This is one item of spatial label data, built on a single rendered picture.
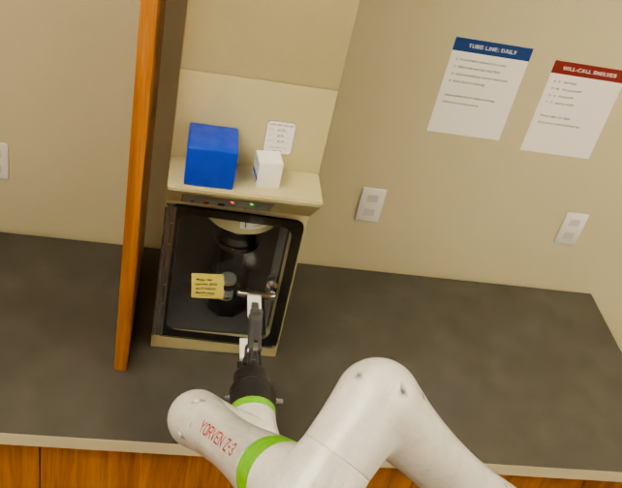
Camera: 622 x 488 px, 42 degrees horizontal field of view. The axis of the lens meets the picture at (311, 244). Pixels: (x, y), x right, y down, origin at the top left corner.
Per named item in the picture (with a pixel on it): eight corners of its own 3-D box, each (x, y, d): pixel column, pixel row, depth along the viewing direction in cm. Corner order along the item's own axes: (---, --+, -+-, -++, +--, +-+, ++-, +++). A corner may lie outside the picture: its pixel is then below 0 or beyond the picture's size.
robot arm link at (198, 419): (283, 519, 125) (316, 451, 127) (222, 493, 120) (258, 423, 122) (198, 450, 156) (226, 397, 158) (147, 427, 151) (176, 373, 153)
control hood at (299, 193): (166, 193, 179) (170, 154, 173) (310, 210, 184) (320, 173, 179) (162, 225, 170) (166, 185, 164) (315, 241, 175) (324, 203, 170)
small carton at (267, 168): (251, 173, 173) (256, 149, 170) (274, 174, 174) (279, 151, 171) (255, 187, 169) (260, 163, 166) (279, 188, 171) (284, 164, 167)
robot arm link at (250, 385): (227, 393, 159) (222, 425, 164) (287, 398, 161) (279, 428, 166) (228, 371, 164) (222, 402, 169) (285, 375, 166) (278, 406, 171)
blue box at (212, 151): (185, 158, 173) (190, 121, 168) (233, 164, 175) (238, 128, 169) (183, 184, 165) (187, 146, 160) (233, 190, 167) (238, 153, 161)
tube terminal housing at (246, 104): (156, 282, 226) (184, 17, 181) (272, 292, 232) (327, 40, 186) (149, 346, 207) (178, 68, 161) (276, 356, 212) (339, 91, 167)
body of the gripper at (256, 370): (266, 405, 170) (264, 372, 178) (272, 377, 165) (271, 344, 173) (231, 402, 169) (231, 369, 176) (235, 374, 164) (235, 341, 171)
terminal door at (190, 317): (154, 333, 204) (169, 202, 180) (275, 347, 208) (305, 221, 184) (154, 335, 203) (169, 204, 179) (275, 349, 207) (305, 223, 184)
